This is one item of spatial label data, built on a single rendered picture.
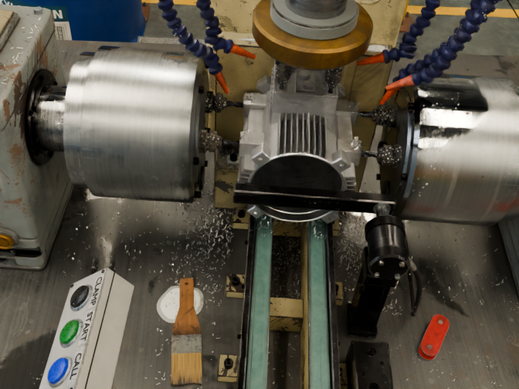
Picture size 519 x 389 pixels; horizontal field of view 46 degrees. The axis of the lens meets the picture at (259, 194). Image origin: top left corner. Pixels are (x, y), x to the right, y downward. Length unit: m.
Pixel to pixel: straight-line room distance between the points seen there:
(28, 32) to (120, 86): 0.21
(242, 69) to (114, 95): 0.25
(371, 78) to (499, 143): 0.25
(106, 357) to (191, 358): 0.30
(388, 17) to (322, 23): 0.30
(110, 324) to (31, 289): 0.41
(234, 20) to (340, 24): 0.32
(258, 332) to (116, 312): 0.24
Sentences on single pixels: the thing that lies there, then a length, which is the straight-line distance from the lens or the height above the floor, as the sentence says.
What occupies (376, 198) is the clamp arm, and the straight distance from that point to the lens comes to 0.98.
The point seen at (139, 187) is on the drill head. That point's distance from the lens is 0.99.
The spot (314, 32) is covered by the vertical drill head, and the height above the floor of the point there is 1.26.
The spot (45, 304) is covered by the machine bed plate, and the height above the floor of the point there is 0.80.
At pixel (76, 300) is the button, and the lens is 0.80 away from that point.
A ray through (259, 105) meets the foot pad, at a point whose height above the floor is 1.07.
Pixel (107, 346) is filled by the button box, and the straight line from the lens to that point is 0.77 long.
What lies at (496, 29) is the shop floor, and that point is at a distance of 3.66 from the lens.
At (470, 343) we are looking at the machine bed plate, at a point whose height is 0.80.
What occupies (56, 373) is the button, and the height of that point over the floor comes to 1.07.
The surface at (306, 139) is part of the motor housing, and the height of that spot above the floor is 1.09.
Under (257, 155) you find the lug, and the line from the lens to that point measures 0.94.
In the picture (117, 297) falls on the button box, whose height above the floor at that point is 1.07.
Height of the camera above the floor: 1.73
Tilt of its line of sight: 47 degrees down
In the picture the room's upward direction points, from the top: 5 degrees clockwise
